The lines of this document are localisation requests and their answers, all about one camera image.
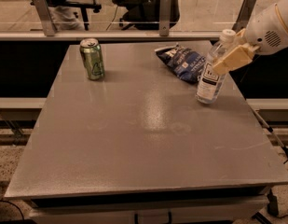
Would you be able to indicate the metal glass bracket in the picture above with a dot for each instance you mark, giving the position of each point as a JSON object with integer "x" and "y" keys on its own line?
{"x": 164, "y": 17}
{"x": 245, "y": 13}
{"x": 48, "y": 26}

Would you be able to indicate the white cabinet under table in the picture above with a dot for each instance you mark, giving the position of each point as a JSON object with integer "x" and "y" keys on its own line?
{"x": 210, "y": 206}

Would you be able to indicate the green soda can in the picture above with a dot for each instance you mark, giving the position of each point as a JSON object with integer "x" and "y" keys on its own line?
{"x": 92, "y": 57}

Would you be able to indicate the black office chair middle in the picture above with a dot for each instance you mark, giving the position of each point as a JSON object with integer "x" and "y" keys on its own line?
{"x": 144, "y": 14}

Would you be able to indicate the clear plastic tea bottle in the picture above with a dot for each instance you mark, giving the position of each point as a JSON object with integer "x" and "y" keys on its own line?
{"x": 210, "y": 82}

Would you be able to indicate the metal rod with black tip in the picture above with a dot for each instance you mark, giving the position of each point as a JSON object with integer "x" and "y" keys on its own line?
{"x": 271, "y": 131}

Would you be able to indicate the left metal glass bracket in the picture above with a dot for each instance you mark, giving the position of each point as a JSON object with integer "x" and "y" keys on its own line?
{"x": 48, "y": 26}

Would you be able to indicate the middle metal glass bracket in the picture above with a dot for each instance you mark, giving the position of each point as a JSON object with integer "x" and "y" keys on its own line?
{"x": 164, "y": 17}

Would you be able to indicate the blue chip bag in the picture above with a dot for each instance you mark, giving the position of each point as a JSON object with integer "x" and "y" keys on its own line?
{"x": 184, "y": 62}

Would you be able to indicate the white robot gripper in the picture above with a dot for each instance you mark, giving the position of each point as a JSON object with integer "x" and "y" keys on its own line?
{"x": 264, "y": 33}

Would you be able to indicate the right metal glass bracket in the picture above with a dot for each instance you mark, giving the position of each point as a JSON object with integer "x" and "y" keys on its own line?
{"x": 245, "y": 13}

